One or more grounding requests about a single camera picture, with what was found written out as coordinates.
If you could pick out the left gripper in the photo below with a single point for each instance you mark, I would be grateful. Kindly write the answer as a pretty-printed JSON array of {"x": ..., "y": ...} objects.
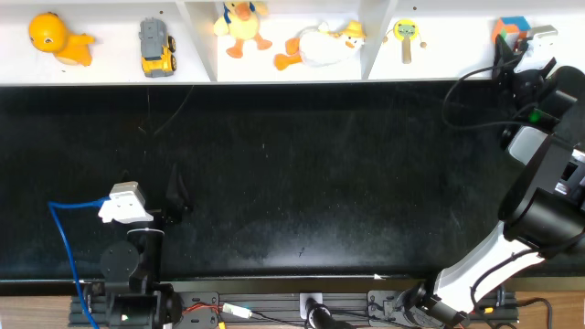
[{"x": 165, "y": 217}]

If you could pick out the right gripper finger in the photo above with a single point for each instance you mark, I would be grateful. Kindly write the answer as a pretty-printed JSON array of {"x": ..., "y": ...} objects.
[{"x": 503, "y": 57}]

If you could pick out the many-coloured puzzle cube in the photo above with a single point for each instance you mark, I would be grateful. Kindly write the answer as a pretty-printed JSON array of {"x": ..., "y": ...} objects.
[{"x": 514, "y": 25}]

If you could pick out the yellow wooden rattle drum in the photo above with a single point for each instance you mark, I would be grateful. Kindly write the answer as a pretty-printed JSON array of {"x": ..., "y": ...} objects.
[{"x": 406, "y": 32}]

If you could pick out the grey and yellow toy truck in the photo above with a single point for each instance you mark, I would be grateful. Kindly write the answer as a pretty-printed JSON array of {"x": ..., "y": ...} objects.
[{"x": 155, "y": 50}]

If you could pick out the yellow rubber duck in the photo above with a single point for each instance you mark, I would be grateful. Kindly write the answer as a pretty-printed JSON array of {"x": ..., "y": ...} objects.
[{"x": 50, "y": 34}]

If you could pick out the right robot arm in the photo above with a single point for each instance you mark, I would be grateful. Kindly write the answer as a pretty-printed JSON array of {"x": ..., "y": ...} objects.
[{"x": 498, "y": 256}]

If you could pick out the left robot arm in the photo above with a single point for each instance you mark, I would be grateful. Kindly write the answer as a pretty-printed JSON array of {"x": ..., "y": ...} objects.
[{"x": 137, "y": 269}]

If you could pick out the white shelf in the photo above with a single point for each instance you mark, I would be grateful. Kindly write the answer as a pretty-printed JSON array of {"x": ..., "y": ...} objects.
[{"x": 457, "y": 59}]

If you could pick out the white plush duck yellow hat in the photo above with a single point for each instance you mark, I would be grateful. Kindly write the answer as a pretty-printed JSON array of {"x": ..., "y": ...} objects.
[{"x": 324, "y": 48}]

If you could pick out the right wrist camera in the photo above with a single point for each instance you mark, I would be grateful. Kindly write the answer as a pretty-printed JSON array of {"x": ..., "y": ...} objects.
[{"x": 539, "y": 43}]

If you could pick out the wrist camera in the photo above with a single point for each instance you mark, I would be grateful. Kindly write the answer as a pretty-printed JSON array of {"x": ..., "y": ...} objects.
[
  {"x": 539, "y": 43},
  {"x": 125, "y": 203}
]

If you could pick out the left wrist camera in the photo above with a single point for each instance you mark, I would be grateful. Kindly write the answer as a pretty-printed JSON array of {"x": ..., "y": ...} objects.
[{"x": 125, "y": 203}]

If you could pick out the mounting rail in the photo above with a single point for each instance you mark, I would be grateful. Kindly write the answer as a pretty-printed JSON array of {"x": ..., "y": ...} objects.
[{"x": 347, "y": 302}]

